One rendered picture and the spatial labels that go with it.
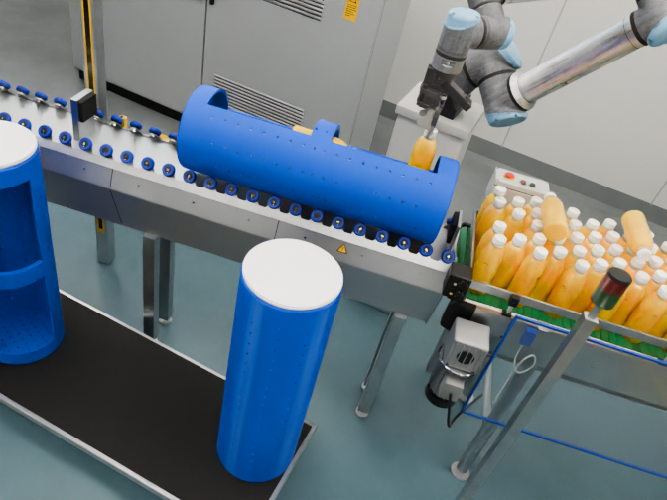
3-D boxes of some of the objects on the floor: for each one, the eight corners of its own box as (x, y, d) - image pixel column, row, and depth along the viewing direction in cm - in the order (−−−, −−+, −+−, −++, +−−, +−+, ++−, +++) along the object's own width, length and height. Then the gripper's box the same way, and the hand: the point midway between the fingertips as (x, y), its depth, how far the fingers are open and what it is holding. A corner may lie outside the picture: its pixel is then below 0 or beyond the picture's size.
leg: (148, 336, 261) (147, 227, 221) (160, 340, 260) (162, 232, 221) (141, 345, 256) (140, 236, 217) (154, 349, 256) (155, 241, 216)
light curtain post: (103, 254, 294) (78, -140, 188) (115, 257, 294) (95, -135, 187) (97, 261, 290) (67, -138, 183) (108, 265, 289) (84, -133, 183)
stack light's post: (453, 501, 229) (583, 310, 160) (462, 504, 229) (597, 313, 160) (452, 511, 226) (585, 319, 157) (462, 514, 226) (599, 323, 157)
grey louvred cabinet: (123, 60, 463) (116, -157, 372) (365, 161, 418) (426, -57, 328) (71, 79, 422) (51, -158, 331) (335, 194, 378) (394, -44, 287)
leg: (356, 405, 255) (394, 306, 216) (369, 409, 255) (409, 311, 215) (353, 415, 251) (392, 316, 211) (366, 420, 250) (407, 321, 211)
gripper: (430, 58, 175) (410, 121, 188) (426, 71, 166) (405, 136, 179) (458, 65, 174) (436, 128, 188) (455, 80, 165) (432, 145, 179)
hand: (431, 131), depth 182 cm, fingers closed on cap, 4 cm apart
